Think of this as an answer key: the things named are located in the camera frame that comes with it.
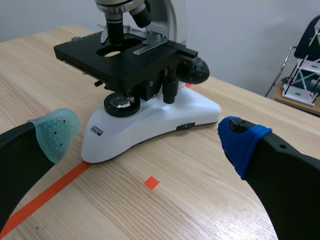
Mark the white and black microscope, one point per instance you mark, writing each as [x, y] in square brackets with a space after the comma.
[150, 110]

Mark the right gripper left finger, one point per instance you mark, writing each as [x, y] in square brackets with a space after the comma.
[22, 152]

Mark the wooden desk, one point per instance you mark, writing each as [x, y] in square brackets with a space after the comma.
[297, 105]

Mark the dark blue chair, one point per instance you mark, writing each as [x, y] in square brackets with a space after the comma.
[308, 37]

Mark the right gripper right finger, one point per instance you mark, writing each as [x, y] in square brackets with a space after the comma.
[282, 180]

